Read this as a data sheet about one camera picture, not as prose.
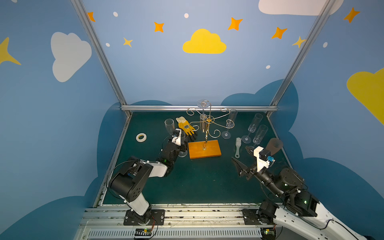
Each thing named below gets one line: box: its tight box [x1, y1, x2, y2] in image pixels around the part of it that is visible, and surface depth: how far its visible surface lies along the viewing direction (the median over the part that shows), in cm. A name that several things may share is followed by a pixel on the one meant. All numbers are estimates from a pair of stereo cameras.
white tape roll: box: [135, 133, 147, 143], surface depth 108 cm
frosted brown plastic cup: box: [265, 137, 283, 156], surface depth 95 cm
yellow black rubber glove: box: [175, 116, 197, 141], surface depth 113 cm
